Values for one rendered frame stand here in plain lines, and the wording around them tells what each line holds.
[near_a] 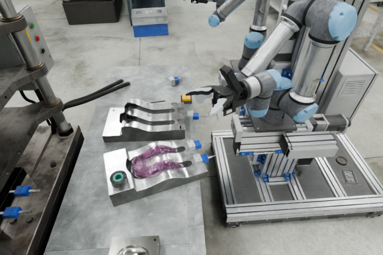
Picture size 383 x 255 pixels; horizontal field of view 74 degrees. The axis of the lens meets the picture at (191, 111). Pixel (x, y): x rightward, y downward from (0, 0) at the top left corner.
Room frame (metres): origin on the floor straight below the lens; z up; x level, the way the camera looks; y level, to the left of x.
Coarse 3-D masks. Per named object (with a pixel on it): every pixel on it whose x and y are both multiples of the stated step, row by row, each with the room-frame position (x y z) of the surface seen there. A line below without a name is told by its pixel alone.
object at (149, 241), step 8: (112, 240) 0.43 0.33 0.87; (120, 240) 0.43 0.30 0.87; (128, 240) 0.43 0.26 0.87; (136, 240) 0.43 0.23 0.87; (144, 240) 0.43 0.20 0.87; (152, 240) 0.43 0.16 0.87; (112, 248) 0.39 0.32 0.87; (120, 248) 0.39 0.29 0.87; (128, 248) 0.40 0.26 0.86; (136, 248) 0.40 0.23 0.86; (144, 248) 0.40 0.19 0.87; (152, 248) 0.39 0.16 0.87
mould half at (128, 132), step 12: (120, 108) 1.28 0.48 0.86; (156, 108) 1.25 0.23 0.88; (168, 108) 1.25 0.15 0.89; (108, 120) 1.16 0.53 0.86; (156, 120) 1.14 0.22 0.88; (108, 132) 1.06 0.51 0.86; (120, 132) 1.06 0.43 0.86; (132, 132) 1.04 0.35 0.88; (144, 132) 1.04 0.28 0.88; (156, 132) 1.04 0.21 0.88; (168, 132) 1.05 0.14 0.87; (180, 132) 1.05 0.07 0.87
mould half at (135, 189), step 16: (160, 144) 0.93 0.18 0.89; (176, 144) 0.97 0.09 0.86; (112, 160) 0.81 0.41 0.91; (176, 160) 0.84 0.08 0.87; (192, 160) 0.85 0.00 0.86; (128, 176) 0.71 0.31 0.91; (160, 176) 0.72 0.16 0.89; (176, 176) 0.73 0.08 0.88; (192, 176) 0.75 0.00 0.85; (112, 192) 0.62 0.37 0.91; (128, 192) 0.64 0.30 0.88; (144, 192) 0.66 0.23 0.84
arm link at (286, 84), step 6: (282, 78) 1.05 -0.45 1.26; (282, 84) 0.99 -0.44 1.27; (288, 84) 0.98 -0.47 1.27; (276, 90) 0.97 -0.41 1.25; (282, 90) 0.96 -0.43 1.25; (288, 90) 0.96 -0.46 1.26; (276, 96) 0.95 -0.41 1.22; (282, 96) 0.94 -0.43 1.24; (270, 102) 0.98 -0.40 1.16; (276, 102) 0.94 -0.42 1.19; (276, 108) 0.96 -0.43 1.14
